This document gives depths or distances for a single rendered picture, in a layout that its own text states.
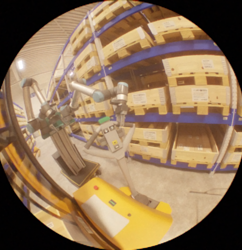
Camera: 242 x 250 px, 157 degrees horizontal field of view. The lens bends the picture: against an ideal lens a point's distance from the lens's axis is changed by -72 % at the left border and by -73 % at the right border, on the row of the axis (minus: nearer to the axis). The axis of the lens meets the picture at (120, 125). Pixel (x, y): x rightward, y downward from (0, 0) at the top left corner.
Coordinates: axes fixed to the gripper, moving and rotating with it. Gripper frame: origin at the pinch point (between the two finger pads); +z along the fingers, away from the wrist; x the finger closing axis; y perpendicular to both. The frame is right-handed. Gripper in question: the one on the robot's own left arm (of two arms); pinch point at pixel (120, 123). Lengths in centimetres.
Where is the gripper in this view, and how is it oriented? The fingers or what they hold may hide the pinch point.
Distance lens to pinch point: 64.9
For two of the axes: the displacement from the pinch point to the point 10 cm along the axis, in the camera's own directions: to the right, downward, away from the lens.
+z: -0.7, 9.9, -1.1
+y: 9.1, 1.1, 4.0
